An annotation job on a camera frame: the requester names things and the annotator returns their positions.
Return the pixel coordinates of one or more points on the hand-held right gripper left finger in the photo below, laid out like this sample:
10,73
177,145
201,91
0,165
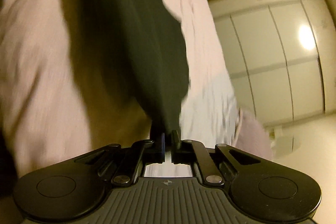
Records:
162,142

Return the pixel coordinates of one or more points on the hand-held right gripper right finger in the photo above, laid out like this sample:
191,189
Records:
175,142

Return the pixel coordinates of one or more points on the black long-sleeve top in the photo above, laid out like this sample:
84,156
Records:
126,43

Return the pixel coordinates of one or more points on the purple pillow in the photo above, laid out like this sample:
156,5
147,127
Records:
252,132

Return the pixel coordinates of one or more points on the white wardrobe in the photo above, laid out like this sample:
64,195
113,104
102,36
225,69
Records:
262,56

